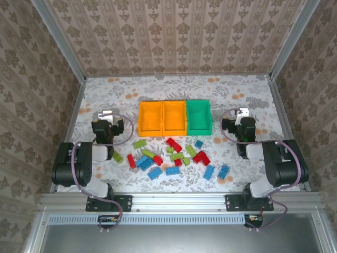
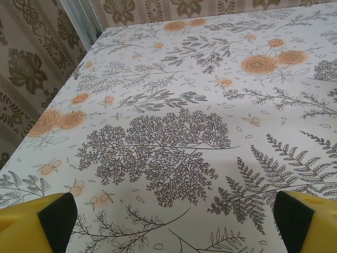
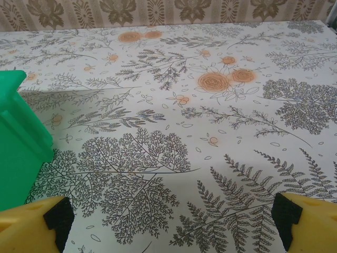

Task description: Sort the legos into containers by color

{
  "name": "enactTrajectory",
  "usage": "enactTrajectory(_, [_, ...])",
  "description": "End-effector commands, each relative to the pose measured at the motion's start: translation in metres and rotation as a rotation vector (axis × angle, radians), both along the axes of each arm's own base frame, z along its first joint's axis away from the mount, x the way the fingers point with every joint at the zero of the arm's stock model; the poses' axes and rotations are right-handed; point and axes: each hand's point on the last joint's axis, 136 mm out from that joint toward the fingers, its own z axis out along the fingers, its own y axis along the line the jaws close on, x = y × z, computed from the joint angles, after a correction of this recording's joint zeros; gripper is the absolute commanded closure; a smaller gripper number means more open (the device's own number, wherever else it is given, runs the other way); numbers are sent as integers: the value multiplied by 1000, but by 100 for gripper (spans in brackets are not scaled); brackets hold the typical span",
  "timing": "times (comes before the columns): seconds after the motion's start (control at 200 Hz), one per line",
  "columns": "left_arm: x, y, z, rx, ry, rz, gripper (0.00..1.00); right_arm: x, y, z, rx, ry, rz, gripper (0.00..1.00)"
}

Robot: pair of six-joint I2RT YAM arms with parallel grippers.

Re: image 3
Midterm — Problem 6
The green plastic bin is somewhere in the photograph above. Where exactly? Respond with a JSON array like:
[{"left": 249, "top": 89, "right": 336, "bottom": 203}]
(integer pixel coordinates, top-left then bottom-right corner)
[{"left": 0, "top": 70, "right": 55, "bottom": 213}]

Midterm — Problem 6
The aluminium frame post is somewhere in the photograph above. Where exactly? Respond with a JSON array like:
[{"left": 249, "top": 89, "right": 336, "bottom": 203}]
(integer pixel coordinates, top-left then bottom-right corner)
[{"left": 326, "top": 0, "right": 337, "bottom": 28}]

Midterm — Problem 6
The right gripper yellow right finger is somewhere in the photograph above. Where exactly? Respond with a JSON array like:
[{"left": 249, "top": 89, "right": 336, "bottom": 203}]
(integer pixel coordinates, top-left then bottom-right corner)
[{"left": 271, "top": 192, "right": 337, "bottom": 253}]

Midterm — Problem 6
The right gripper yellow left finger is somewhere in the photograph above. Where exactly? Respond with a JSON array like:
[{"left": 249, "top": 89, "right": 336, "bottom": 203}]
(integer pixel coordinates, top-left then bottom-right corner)
[{"left": 0, "top": 195, "right": 76, "bottom": 253}]

